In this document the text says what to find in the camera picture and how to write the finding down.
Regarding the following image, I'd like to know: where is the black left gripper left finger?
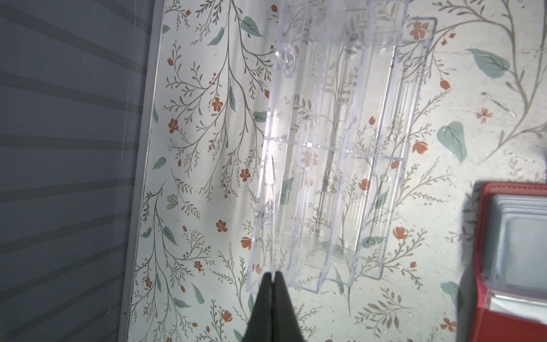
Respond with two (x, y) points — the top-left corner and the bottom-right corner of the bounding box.
(242, 272), (274, 342)

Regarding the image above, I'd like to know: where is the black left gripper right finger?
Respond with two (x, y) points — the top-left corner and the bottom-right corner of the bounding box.
(272, 272), (304, 342)

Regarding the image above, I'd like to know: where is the red leather card holder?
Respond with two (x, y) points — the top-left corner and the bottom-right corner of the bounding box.
(470, 182), (546, 341)

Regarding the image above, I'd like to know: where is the clear acrylic organizer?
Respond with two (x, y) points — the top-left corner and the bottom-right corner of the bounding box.
(246, 1), (437, 293)

